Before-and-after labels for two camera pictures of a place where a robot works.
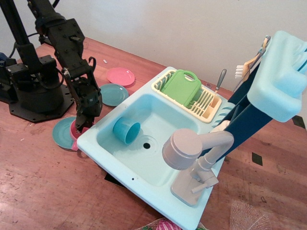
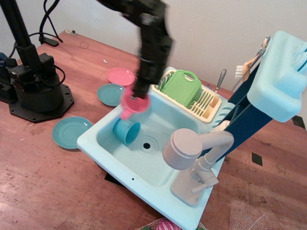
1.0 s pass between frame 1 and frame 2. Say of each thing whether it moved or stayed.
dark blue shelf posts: stayed
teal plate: stayed
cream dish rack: stayed
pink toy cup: moved
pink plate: stayed
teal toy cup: stayed
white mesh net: stayed
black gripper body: moved
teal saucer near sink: stayed
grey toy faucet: stayed
